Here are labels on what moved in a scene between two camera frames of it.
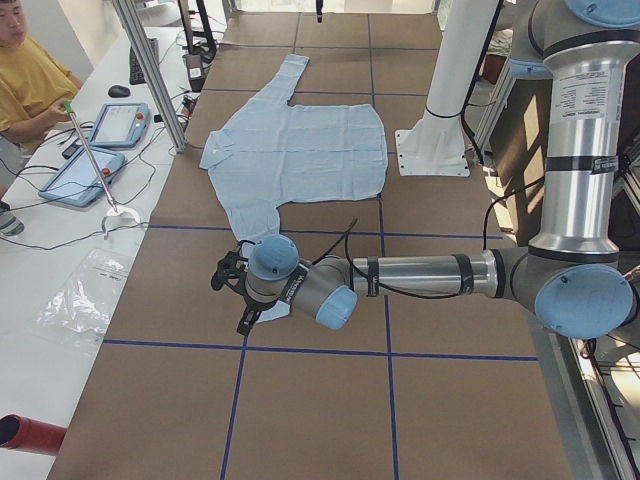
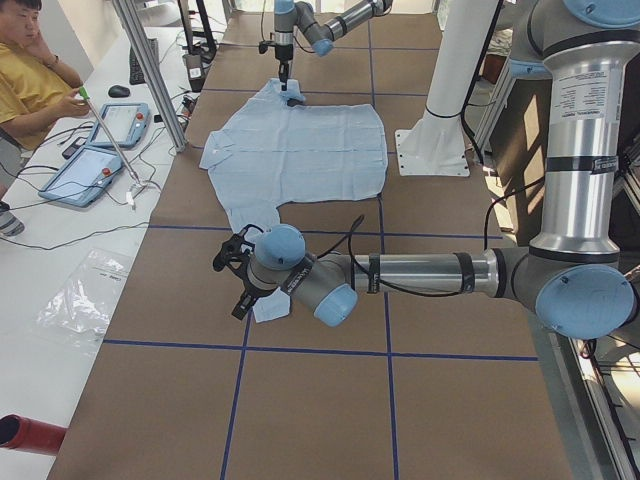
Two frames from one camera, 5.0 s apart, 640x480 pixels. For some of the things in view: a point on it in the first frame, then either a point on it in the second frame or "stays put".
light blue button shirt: [281, 148] stays put
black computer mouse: [116, 91] stays put
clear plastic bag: [85, 301] stays put
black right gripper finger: [319, 12] -> [284, 53]
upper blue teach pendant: [120, 125] stays put
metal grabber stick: [114, 209] -> [86, 96]
